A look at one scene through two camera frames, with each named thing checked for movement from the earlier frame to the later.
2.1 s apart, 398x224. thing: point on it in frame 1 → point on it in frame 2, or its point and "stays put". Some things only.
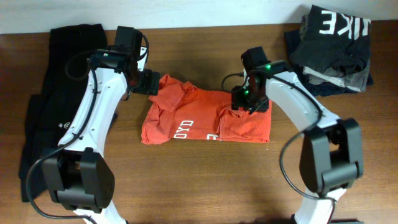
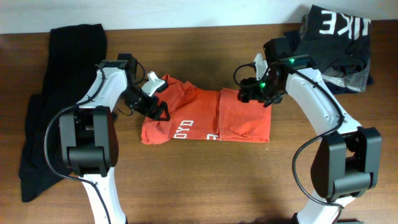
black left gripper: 148,83 → 147,108
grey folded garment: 357,80 stays put
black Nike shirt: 334,41 stays put
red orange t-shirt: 180,112 stays put
